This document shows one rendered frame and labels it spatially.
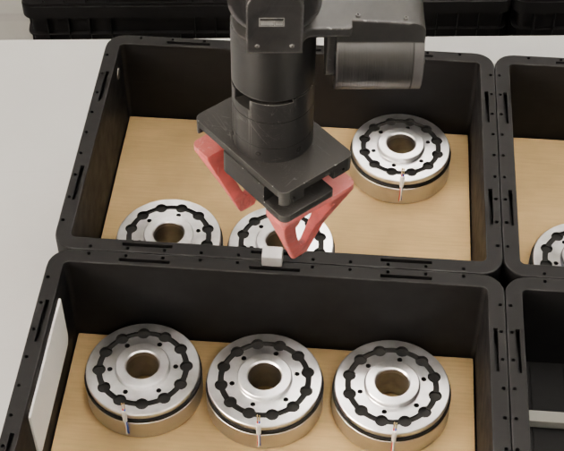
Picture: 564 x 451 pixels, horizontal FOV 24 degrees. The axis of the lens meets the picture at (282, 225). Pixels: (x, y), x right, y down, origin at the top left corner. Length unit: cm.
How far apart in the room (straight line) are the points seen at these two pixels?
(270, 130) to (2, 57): 89
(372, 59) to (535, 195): 54
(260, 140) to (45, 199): 68
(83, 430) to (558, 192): 54
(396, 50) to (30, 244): 73
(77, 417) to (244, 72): 43
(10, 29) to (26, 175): 138
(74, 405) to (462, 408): 35
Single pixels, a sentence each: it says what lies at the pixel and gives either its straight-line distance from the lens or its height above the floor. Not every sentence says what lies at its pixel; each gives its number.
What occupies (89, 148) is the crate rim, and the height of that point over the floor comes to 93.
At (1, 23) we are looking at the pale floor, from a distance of 295.
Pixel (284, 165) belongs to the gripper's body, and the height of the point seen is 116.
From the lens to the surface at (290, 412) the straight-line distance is 113.
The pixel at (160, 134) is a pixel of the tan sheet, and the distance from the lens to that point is 141.
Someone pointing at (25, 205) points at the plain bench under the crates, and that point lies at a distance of 154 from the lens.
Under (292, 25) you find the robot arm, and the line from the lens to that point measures 80.
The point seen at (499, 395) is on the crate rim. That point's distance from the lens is 107.
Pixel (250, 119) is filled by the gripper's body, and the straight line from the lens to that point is 89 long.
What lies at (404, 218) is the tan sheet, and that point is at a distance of 132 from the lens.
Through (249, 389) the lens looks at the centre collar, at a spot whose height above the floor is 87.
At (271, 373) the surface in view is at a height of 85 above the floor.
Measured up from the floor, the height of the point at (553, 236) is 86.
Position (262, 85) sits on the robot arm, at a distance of 86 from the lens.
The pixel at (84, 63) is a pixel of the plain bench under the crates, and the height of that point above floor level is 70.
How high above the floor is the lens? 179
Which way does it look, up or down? 47 degrees down
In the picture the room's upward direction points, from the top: straight up
